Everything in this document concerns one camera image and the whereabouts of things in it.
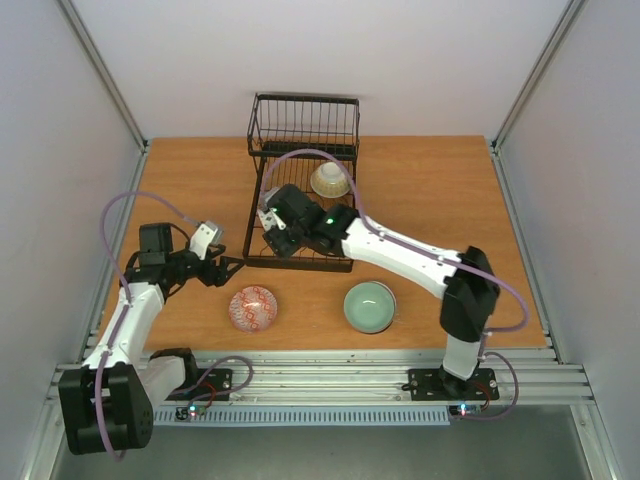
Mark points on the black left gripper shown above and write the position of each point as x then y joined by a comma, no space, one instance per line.
220,277

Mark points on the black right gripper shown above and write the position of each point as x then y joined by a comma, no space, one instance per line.
284,240

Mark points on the red patterned bowl blue outside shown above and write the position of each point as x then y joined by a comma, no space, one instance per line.
253,309

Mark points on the blue yellow floral bowl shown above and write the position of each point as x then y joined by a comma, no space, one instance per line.
329,181

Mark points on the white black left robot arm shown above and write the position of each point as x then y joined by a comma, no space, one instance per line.
108,402

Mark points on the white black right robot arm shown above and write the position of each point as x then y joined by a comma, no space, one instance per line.
459,280

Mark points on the celadon green bowl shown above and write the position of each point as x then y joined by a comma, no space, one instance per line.
370,307

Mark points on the left LED circuit board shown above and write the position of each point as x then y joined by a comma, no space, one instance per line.
192,412

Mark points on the led circuit board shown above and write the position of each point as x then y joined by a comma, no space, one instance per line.
192,412
466,410

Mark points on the right LED circuit board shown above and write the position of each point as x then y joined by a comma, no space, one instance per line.
466,410

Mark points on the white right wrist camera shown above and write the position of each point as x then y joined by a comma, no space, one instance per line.
268,217

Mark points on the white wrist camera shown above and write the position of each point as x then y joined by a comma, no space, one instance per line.
207,234
268,217

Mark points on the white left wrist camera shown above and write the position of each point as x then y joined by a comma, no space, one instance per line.
207,234

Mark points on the black wire dish rack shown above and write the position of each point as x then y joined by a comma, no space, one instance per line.
284,122

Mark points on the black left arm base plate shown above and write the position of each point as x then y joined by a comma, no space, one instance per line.
219,380

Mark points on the light blue slotted cable duct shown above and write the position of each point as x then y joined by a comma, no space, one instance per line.
304,416

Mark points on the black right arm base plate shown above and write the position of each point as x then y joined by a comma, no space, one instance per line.
434,384

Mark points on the left aluminium corner post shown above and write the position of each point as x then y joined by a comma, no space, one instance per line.
85,40

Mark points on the aluminium corner post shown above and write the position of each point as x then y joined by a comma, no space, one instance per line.
551,47
85,40

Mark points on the aluminium front rail frame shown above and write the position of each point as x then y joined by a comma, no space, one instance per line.
556,430

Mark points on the right aluminium corner post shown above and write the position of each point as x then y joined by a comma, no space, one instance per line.
551,47

